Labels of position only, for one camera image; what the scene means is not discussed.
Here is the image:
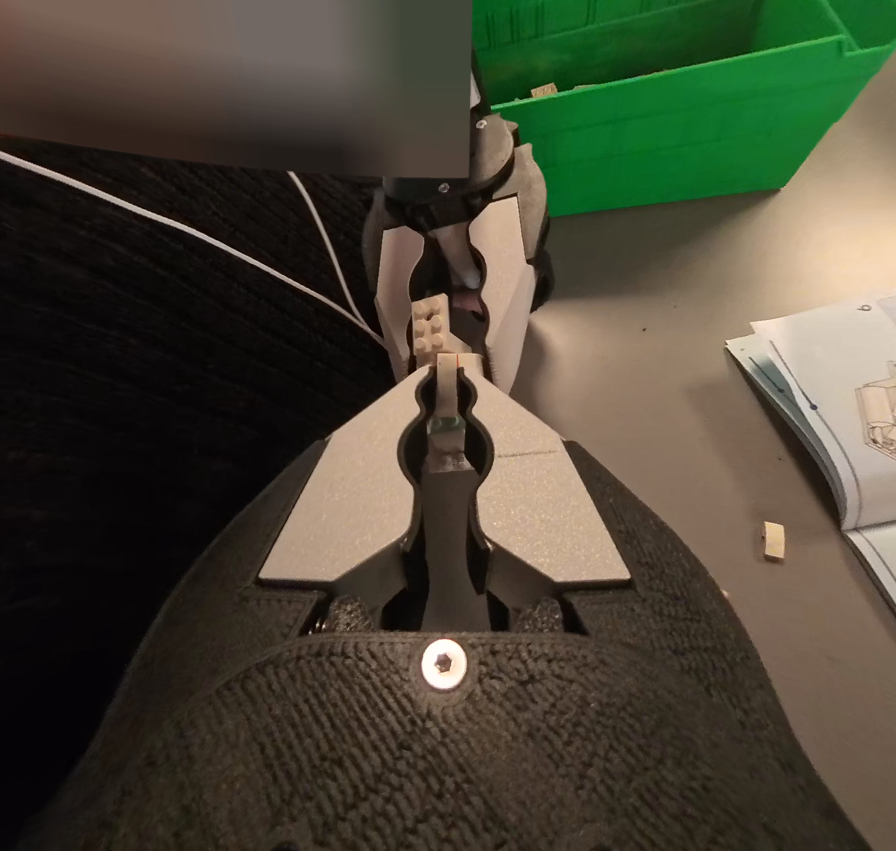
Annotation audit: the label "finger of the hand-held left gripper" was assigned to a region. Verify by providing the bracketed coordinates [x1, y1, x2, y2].
[469, 193, 538, 398]
[374, 224, 429, 384]

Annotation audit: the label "person's left hand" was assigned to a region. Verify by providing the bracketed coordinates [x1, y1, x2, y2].
[435, 227, 485, 312]

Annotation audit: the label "white toy brick assembly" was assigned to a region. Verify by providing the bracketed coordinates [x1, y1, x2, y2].
[412, 293, 485, 474]

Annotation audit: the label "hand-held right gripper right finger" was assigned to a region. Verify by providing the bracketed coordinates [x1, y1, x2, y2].
[461, 368, 631, 587]

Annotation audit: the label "person's torso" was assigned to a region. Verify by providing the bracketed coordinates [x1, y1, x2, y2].
[0, 133, 403, 761]

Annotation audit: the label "pile of toy bricks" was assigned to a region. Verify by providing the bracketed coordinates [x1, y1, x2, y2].
[514, 81, 596, 101]

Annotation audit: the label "white cable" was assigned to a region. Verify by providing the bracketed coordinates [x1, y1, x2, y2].
[0, 151, 389, 344]

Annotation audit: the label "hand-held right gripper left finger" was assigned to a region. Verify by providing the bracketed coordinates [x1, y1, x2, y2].
[259, 368, 428, 584]

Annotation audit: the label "pale blue instruction booklet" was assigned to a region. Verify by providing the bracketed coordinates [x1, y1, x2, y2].
[724, 298, 896, 614]

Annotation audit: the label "green plastic bin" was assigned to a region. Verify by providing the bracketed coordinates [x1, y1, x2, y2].
[472, 0, 896, 218]

